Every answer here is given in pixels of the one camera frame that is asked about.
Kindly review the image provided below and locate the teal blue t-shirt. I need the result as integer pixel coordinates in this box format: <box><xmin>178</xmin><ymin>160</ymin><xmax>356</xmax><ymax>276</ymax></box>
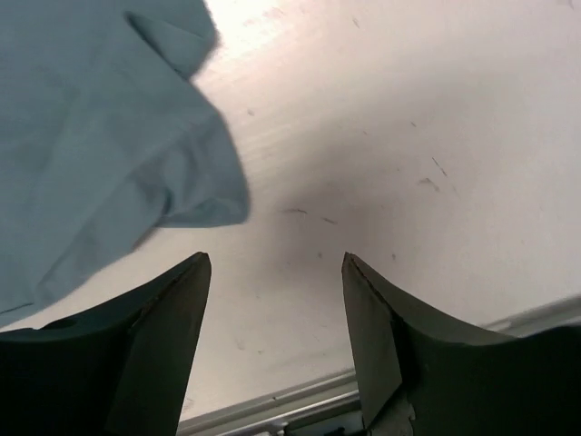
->
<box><xmin>1</xmin><ymin>1</ymin><xmax>250</xmax><ymax>326</ymax></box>

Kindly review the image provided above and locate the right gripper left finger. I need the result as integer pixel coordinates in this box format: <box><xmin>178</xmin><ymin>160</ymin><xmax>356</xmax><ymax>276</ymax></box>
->
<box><xmin>1</xmin><ymin>253</ymin><xmax>212</xmax><ymax>435</ymax></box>

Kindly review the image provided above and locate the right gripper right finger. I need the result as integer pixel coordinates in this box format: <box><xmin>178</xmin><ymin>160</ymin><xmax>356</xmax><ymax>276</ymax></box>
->
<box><xmin>341</xmin><ymin>253</ymin><xmax>580</xmax><ymax>435</ymax></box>

